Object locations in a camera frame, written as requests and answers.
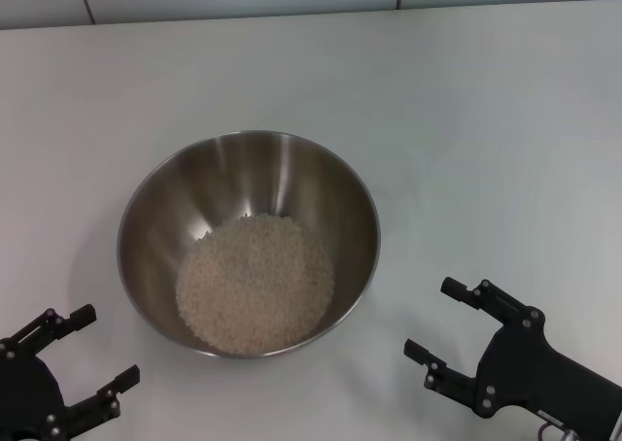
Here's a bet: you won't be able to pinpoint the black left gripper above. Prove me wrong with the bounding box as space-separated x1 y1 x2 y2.
0 303 142 441

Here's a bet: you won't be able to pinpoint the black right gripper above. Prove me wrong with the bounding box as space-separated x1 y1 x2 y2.
403 276 622 441

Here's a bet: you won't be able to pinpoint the stainless steel mixing bowl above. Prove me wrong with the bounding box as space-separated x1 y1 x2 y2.
116 129 382 360

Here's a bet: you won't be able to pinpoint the white rice grains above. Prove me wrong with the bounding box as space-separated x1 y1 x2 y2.
174 212 336 356

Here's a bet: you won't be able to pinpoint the silver metal connector plug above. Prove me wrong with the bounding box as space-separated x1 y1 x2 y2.
534 421 582 441

